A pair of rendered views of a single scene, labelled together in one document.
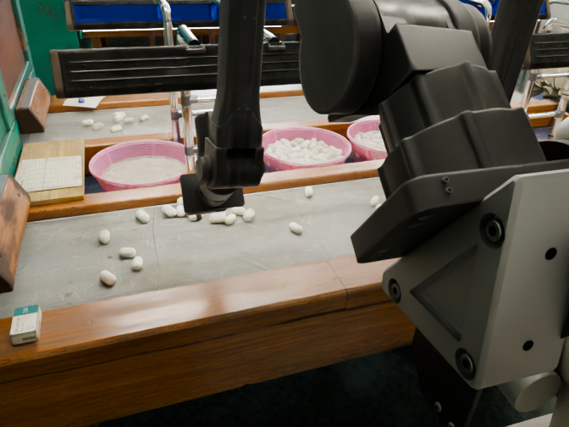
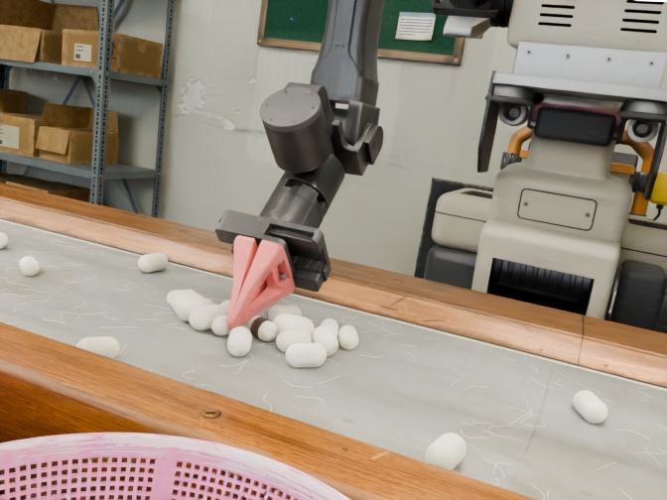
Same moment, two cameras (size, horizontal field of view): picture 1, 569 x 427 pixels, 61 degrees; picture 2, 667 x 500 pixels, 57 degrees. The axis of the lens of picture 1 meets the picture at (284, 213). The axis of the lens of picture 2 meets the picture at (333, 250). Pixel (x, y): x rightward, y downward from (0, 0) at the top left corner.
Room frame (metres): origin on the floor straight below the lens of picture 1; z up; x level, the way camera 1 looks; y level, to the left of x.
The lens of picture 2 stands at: (1.35, 0.11, 0.94)
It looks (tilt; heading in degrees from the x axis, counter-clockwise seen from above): 12 degrees down; 221
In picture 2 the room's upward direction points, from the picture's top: 8 degrees clockwise
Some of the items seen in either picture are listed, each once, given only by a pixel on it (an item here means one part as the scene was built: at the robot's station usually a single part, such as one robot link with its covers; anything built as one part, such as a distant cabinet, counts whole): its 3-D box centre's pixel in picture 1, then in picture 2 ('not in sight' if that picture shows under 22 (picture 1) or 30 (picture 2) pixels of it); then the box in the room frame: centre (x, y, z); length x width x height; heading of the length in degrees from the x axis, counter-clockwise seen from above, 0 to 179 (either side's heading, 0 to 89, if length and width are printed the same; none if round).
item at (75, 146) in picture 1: (51, 169); not in sight; (1.04, 0.57, 0.77); 0.33 x 0.15 x 0.01; 20
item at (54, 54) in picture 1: (233, 63); not in sight; (0.92, 0.11, 1.08); 0.62 x 0.08 x 0.07; 110
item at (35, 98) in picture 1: (35, 102); not in sight; (1.34, 0.74, 0.83); 0.30 x 0.06 x 0.07; 20
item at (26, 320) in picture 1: (26, 324); not in sight; (0.53, 0.38, 0.77); 0.06 x 0.04 x 0.02; 20
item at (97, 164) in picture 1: (146, 176); not in sight; (1.12, 0.37, 0.72); 0.27 x 0.27 x 0.10
